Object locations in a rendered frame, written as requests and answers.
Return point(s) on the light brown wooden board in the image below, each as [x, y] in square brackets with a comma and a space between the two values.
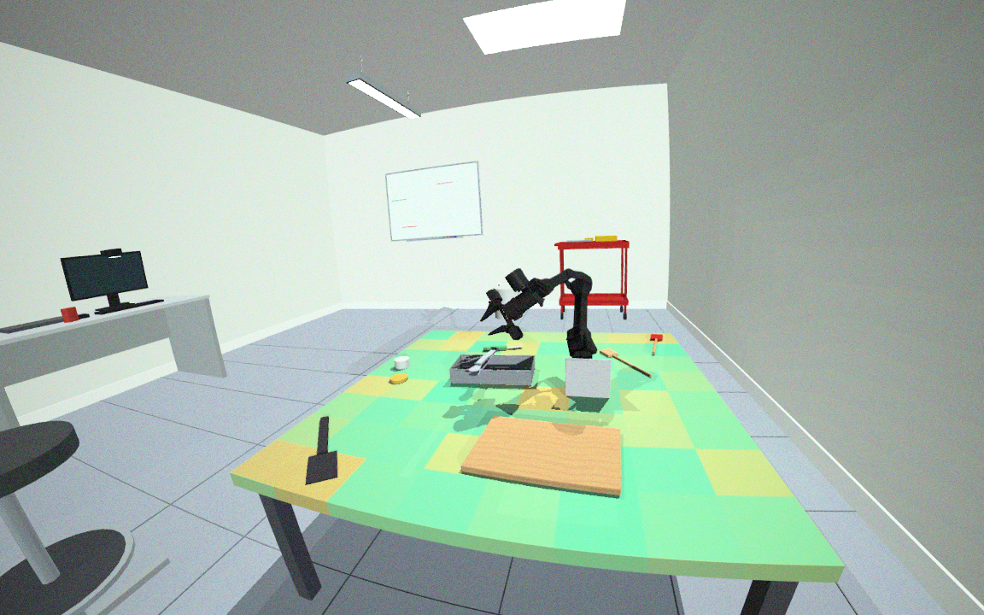
[560, 455]

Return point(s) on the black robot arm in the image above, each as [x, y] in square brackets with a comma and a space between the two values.
[579, 339]

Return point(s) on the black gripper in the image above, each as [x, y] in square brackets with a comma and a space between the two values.
[511, 309]

